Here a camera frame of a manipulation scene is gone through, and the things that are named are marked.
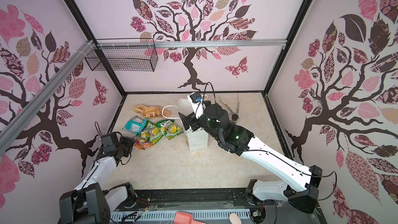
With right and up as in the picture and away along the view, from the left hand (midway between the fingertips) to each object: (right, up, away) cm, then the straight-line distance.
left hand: (136, 139), depth 88 cm
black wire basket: (-11, +52, +7) cm, 54 cm away
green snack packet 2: (+18, +6, +7) cm, 20 cm away
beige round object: (+53, -31, -20) cm, 65 cm away
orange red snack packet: (+5, -2, -2) cm, 6 cm away
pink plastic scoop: (+31, -31, -19) cm, 48 cm away
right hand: (+34, +20, -26) cm, 47 cm away
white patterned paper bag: (+36, +2, -7) cm, 37 cm away
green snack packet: (+7, +3, +7) cm, 10 cm away
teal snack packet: (-4, +8, +8) cm, 12 cm away
